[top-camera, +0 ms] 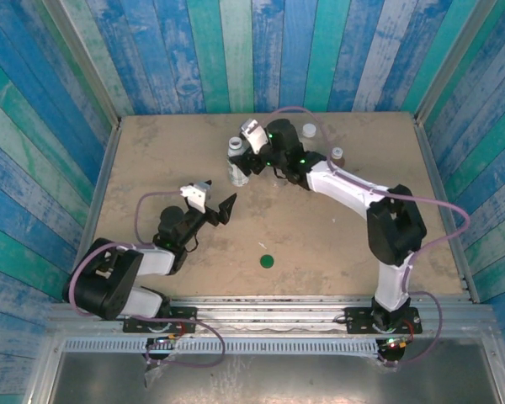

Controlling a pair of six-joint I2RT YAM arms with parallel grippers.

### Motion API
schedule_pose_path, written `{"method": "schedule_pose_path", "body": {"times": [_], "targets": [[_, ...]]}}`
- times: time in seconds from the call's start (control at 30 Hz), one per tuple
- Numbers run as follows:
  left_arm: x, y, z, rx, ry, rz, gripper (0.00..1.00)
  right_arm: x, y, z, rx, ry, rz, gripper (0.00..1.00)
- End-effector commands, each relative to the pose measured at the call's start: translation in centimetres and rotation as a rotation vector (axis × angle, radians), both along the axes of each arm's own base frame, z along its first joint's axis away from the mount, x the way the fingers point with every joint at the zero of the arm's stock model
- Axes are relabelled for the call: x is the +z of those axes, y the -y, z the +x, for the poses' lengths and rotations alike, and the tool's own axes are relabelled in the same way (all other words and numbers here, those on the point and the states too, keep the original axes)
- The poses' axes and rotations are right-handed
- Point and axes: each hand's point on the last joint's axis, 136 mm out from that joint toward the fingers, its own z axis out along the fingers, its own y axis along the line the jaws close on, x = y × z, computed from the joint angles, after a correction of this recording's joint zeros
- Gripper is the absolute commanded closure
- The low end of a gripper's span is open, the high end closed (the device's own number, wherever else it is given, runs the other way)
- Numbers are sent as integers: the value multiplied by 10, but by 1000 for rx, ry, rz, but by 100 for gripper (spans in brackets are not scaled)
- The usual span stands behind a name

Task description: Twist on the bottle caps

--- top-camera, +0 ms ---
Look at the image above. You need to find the white slotted cable duct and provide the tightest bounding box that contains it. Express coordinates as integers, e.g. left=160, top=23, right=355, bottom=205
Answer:
left=61, top=338, right=382, bottom=358

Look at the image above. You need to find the aluminium corner post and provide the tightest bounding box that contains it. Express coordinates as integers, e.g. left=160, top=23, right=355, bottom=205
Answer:
left=412, top=0, right=501, bottom=125
left=40, top=0, right=123, bottom=127

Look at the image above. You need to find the grey metal rack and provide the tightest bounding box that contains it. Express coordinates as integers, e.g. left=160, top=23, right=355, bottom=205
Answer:
left=48, top=295, right=492, bottom=338

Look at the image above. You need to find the aluminium side rail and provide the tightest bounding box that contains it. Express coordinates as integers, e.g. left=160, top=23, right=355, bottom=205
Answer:
left=61, top=120, right=123, bottom=303
left=412, top=113, right=483, bottom=304

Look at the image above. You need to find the steel sheet panel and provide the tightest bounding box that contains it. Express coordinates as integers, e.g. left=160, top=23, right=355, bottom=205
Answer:
left=45, top=352, right=504, bottom=404

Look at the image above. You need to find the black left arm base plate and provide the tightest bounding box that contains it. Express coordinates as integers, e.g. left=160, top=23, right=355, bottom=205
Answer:
left=123, top=306, right=198, bottom=335

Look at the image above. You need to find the white bottle green label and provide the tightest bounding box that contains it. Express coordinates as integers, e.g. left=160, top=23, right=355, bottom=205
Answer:
left=226, top=136, right=252, bottom=188

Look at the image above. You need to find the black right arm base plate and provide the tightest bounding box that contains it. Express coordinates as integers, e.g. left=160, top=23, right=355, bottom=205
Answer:
left=344, top=306, right=423, bottom=336

